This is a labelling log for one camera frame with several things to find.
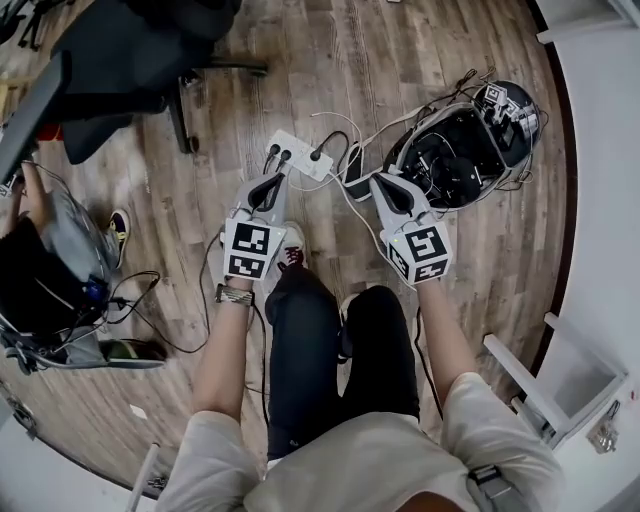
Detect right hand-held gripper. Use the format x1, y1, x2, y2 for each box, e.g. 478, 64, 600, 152
368, 173, 455, 291

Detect person's black trousers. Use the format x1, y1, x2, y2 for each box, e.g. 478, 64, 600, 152
263, 267, 422, 461

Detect person's left forearm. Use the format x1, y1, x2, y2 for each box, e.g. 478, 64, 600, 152
192, 277, 257, 416

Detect white strap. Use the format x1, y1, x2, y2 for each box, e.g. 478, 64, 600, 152
364, 102, 439, 151

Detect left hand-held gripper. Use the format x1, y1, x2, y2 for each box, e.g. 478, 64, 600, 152
219, 172, 290, 282

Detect thin black cable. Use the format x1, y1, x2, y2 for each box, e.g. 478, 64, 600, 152
64, 270, 211, 357

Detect spare hand-held gripper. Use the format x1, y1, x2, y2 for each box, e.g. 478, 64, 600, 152
474, 82, 541, 146

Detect person's left white shoe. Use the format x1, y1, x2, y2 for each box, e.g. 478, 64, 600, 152
277, 222, 307, 274

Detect person's right white shoe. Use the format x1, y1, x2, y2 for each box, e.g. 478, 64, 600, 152
338, 292, 361, 364

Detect person's white shirt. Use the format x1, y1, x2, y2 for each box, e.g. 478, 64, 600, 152
154, 372, 569, 512

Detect small clear plastic packet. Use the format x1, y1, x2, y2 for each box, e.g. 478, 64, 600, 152
585, 399, 622, 455

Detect white power strip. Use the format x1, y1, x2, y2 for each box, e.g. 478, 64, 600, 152
264, 128, 335, 182

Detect person's right forearm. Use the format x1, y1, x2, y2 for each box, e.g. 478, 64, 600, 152
413, 279, 481, 406

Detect gray shoulder strap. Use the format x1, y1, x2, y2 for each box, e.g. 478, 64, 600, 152
467, 464, 521, 512

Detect black backpack gray trim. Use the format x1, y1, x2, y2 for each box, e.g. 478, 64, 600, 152
342, 79, 546, 214
0, 219, 111, 374

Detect black office chair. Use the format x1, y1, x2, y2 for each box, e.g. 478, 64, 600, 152
49, 0, 270, 166

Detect white pole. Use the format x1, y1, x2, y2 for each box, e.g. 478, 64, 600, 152
127, 442, 162, 512

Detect person's white shoe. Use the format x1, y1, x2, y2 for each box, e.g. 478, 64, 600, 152
338, 292, 361, 364
277, 222, 307, 274

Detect white table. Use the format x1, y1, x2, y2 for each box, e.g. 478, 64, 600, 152
535, 0, 640, 46

